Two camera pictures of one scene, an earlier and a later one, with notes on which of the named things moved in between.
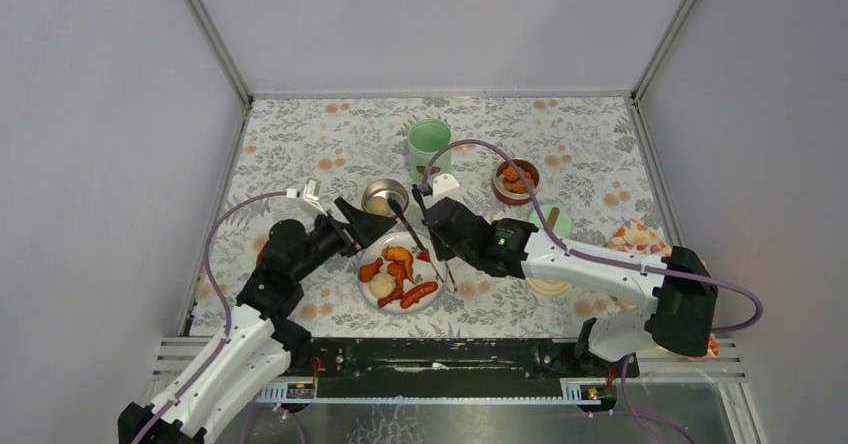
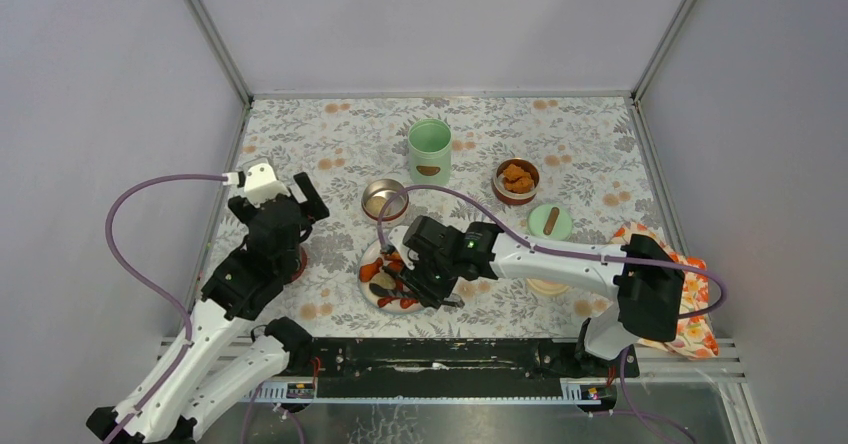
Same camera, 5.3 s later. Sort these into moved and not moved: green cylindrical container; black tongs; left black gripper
Moved: left black gripper; black tongs
Not moved: green cylindrical container
